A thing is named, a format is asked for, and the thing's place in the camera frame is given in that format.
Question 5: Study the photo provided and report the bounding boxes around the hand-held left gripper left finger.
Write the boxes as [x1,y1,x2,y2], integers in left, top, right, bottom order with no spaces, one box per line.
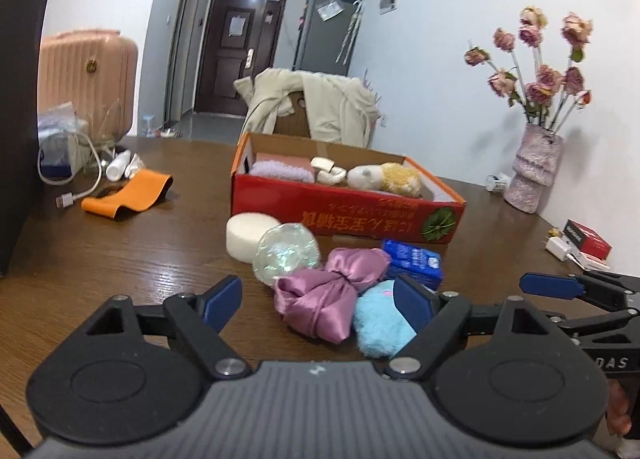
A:
[70,275,252,380]

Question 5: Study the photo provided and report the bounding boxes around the white usb cable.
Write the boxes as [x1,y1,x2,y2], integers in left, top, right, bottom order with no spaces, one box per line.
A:
[37,132,104,210]

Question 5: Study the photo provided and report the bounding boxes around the yellow and white plush toy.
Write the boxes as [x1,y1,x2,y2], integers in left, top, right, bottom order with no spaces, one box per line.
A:
[347,162,423,198]

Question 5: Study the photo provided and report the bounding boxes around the grey refrigerator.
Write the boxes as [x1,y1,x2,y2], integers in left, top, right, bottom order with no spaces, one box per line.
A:
[292,0,363,77]

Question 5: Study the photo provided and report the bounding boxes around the beige clothes pile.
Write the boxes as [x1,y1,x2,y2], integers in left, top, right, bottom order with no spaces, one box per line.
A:
[234,68,382,149]

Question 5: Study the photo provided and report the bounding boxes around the pink suitcase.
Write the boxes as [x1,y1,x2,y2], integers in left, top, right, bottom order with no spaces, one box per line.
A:
[37,29,138,137]

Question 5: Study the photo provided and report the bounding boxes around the grey side door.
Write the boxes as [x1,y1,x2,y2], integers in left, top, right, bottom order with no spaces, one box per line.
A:
[165,0,203,122]

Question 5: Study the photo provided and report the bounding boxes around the dark brown door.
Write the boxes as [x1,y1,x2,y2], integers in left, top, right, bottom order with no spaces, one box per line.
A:
[194,0,288,116]

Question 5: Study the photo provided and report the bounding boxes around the person's right hand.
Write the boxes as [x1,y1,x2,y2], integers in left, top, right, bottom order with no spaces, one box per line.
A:
[605,380,635,440]

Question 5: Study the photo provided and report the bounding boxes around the flat white box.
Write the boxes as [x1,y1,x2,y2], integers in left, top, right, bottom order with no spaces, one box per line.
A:
[570,251,611,271]

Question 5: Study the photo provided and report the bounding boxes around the pink layered sponge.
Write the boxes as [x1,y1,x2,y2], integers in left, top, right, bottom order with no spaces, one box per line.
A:
[255,152,313,171]

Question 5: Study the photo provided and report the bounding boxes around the black paper bag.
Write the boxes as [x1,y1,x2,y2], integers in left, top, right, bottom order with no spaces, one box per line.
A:
[0,0,52,280]

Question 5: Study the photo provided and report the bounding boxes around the dried pink rose bouquet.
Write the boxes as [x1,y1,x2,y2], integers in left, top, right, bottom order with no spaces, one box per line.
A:
[463,6,594,132]

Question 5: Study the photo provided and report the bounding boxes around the red cardboard box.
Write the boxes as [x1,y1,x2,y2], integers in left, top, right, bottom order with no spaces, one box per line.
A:
[231,132,467,245]

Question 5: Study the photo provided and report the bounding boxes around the white charger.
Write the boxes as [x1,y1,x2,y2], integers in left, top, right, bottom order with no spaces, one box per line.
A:
[545,236,573,260]

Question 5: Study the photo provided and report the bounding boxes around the red and black box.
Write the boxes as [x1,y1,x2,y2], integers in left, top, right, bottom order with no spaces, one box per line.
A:
[562,219,613,260]

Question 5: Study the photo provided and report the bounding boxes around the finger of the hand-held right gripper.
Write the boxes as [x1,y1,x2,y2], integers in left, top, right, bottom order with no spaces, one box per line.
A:
[547,309,640,347]
[520,271,640,312]

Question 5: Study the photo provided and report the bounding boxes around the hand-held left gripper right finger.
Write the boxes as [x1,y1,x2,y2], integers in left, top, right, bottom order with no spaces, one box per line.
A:
[385,275,576,382]

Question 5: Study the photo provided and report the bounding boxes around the small white bottle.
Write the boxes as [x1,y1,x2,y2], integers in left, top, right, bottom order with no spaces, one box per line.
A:
[106,150,143,181]

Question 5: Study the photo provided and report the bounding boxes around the orange strap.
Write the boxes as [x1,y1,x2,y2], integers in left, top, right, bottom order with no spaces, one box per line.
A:
[81,169,173,220]

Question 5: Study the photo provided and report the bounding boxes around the clear glass jar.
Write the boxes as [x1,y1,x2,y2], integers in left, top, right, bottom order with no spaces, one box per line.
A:
[97,99,133,150]

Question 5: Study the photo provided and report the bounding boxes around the white and blue device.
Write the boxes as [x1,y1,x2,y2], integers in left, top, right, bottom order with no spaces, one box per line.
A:
[39,132,93,180]

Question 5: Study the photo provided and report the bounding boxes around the purple satin bow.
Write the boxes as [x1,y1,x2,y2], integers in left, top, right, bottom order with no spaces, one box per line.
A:
[273,247,392,344]

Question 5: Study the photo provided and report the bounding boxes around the crinkled clear bag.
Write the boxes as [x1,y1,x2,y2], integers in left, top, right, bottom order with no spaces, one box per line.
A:
[37,102,81,135]

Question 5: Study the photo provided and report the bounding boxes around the white umbrella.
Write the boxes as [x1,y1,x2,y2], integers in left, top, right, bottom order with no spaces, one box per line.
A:
[336,2,362,65]

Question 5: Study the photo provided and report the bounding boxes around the round white sponge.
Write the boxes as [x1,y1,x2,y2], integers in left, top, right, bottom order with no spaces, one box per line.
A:
[226,212,281,262]

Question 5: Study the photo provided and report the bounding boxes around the pink textured vase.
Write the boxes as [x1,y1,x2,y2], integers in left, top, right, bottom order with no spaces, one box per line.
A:
[503,123,564,214]

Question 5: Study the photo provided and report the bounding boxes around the blue tissue packet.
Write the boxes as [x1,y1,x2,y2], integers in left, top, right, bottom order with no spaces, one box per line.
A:
[382,239,444,292]

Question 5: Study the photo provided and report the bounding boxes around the light blue plush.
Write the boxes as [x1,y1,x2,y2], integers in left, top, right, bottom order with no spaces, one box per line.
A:
[352,279,418,359]

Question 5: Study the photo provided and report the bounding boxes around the clear plastic ball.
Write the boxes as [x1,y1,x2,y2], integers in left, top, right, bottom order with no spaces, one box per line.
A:
[252,222,322,285]

